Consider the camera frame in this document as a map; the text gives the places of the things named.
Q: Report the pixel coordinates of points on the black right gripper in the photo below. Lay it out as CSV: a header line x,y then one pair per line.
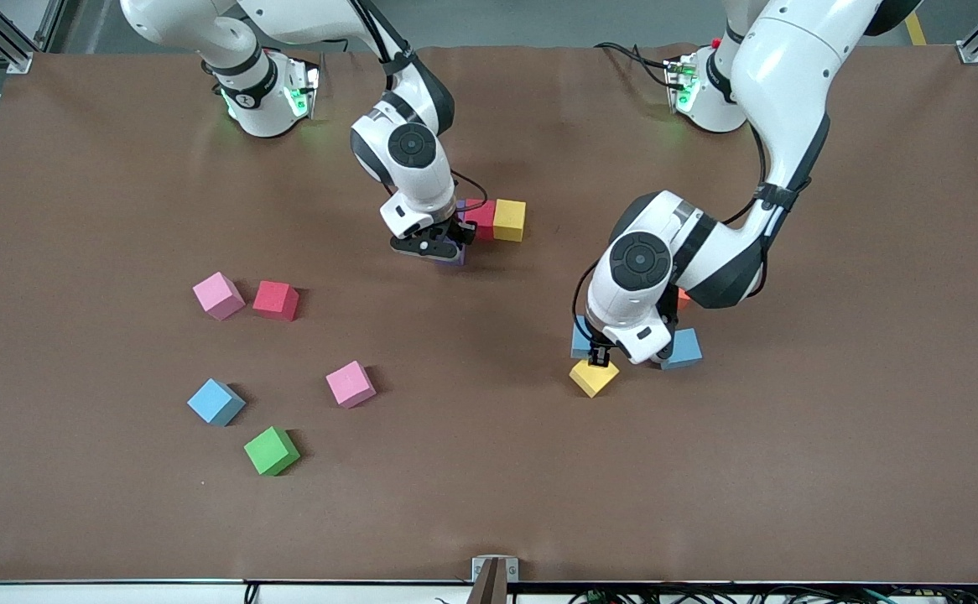
x,y
458,229

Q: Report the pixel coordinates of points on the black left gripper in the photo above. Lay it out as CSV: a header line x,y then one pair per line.
x,y
600,356

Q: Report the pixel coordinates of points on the blue foam block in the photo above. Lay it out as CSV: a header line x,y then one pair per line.
x,y
215,402
684,351
578,342

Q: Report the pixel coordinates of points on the red foam block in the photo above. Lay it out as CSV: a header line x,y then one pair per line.
x,y
484,220
276,299

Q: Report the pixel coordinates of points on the yellow foam block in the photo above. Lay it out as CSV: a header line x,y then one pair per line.
x,y
509,220
594,381

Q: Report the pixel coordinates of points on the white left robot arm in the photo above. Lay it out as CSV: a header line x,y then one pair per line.
x,y
791,75

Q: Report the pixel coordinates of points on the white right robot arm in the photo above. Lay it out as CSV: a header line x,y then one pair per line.
x,y
422,189

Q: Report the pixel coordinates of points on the orange foam block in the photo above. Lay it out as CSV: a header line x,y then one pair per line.
x,y
683,295

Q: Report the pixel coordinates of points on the brown table mat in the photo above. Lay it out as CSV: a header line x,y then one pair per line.
x,y
489,470

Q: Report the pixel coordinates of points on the pink foam block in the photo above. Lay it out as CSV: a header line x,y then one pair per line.
x,y
351,384
219,295

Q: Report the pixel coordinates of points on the green foam block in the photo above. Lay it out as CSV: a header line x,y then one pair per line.
x,y
271,450

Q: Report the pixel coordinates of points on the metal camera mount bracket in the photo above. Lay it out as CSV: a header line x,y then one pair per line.
x,y
493,579

